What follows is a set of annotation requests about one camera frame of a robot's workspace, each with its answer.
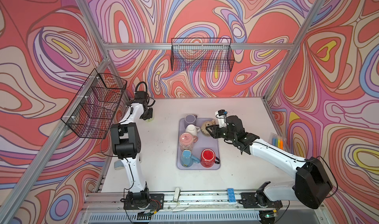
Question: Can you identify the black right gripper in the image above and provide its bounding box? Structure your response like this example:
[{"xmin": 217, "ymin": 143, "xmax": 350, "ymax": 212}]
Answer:
[{"xmin": 205, "ymin": 124, "xmax": 236, "ymax": 142}]

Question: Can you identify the red mug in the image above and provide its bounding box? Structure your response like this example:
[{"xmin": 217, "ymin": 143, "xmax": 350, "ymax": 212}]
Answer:
[{"xmin": 200, "ymin": 149, "xmax": 221, "ymax": 168}]

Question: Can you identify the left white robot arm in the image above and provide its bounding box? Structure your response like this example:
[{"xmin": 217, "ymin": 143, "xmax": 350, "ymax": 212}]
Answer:
[{"xmin": 110, "ymin": 82, "xmax": 155, "ymax": 210}]

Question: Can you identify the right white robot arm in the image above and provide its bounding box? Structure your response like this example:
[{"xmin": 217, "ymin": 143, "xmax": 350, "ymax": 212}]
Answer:
[{"xmin": 206, "ymin": 116, "xmax": 333, "ymax": 209}]

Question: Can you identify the white mug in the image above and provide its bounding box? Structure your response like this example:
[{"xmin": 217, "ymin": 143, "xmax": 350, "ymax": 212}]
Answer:
[{"xmin": 186, "ymin": 124, "xmax": 201, "ymax": 136}]

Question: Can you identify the lavender mug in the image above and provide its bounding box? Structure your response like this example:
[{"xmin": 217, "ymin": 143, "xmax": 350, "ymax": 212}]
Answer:
[{"xmin": 184, "ymin": 114, "xmax": 197, "ymax": 128}]

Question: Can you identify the pink cartoon mug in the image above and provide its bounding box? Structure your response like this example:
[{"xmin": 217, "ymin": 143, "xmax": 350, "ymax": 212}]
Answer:
[{"xmin": 179, "ymin": 132, "xmax": 198, "ymax": 151}]

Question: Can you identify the blue floral mug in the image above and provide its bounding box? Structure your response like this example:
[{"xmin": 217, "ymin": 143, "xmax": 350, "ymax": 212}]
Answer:
[{"xmin": 180, "ymin": 150, "xmax": 200, "ymax": 167}]

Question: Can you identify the lavender plastic tray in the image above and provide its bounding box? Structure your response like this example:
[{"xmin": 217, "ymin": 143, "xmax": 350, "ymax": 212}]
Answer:
[{"xmin": 176, "ymin": 118, "xmax": 221, "ymax": 170}]

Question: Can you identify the box of coloured markers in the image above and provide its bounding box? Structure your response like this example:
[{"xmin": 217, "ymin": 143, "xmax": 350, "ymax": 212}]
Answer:
[{"xmin": 268, "ymin": 133, "xmax": 287, "ymax": 151}]

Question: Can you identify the blue toy brick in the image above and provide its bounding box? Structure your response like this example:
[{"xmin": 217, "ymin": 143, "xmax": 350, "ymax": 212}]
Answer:
[{"xmin": 227, "ymin": 188, "xmax": 236, "ymax": 203}]

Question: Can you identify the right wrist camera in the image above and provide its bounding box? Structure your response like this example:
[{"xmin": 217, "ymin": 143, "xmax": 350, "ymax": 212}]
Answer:
[{"xmin": 215, "ymin": 109, "xmax": 228, "ymax": 128}]

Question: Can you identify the left black wire basket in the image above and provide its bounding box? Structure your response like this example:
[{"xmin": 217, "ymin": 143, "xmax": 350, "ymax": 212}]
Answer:
[{"xmin": 61, "ymin": 69, "xmax": 127, "ymax": 139}]

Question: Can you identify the black wire basket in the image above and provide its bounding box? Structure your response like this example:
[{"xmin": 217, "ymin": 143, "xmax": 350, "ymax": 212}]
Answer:
[
  {"xmin": 61, "ymin": 69, "xmax": 127, "ymax": 139},
  {"xmin": 170, "ymin": 37, "xmax": 235, "ymax": 72}
]

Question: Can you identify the white clip on rail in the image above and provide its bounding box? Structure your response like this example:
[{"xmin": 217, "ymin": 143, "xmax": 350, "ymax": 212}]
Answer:
[{"xmin": 173, "ymin": 187, "xmax": 181, "ymax": 202}]

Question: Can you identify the back black wire basket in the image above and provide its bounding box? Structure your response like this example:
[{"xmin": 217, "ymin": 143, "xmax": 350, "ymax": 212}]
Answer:
[{"xmin": 170, "ymin": 37, "xmax": 235, "ymax": 72}]

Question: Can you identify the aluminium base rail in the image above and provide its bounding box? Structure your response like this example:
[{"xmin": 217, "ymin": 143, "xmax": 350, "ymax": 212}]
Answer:
[{"xmin": 77, "ymin": 190, "xmax": 333, "ymax": 224}]

